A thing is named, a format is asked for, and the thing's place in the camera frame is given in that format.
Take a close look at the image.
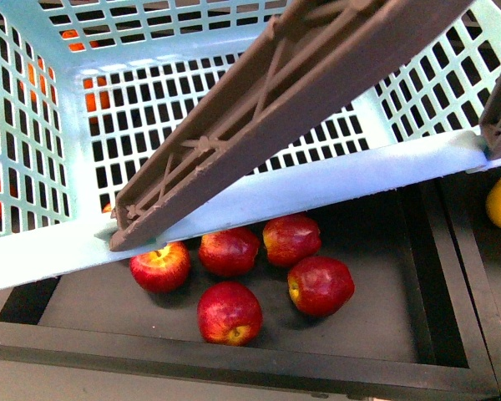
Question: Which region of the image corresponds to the light blue plastic basket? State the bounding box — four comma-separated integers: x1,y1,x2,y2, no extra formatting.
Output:
0,1,501,290

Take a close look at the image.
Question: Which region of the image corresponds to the red apple front centre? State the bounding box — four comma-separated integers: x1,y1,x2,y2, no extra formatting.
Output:
197,282,263,346

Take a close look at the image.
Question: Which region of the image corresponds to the red apple left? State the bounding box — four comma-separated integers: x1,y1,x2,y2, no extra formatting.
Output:
129,241,191,293

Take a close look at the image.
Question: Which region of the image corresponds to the red apple middle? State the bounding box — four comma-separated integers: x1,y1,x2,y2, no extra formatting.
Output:
198,227,261,277

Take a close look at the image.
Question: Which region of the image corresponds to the black produce tray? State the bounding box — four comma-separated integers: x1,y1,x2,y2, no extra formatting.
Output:
0,181,499,400

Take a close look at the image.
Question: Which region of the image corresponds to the red apple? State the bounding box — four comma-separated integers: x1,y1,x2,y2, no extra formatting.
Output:
197,282,263,346
129,241,191,293
262,214,321,268
287,256,356,317
198,227,261,277

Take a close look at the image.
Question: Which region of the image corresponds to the red apple upper right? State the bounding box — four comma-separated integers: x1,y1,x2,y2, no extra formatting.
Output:
262,214,321,268

